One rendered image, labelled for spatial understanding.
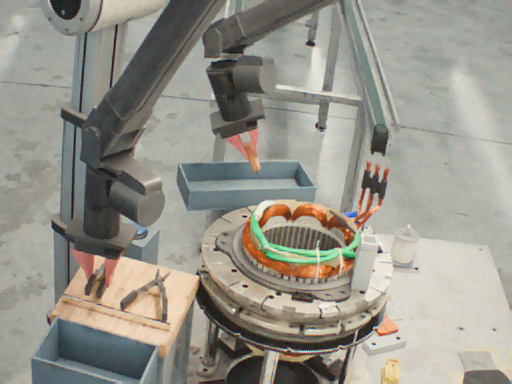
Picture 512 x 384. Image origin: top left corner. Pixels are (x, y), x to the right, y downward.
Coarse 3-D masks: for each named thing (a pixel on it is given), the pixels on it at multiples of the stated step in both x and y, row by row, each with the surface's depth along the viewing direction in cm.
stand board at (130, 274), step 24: (96, 264) 147; (120, 264) 148; (144, 264) 149; (72, 288) 140; (96, 288) 141; (120, 288) 142; (168, 288) 144; (192, 288) 145; (72, 312) 134; (96, 312) 135; (144, 312) 138; (168, 312) 139; (144, 336) 132; (168, 336) 133
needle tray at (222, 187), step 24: (192, 168) 181; (216, 168) 183; (240, 168) 184; (264, 168) 186; (288, 168) 187; (192, 192) 172; (216, 192) 173; (240, 192) 175; (264, 192) 176; (288, 192) 178; (312, 192) 179; (216, 216) 182
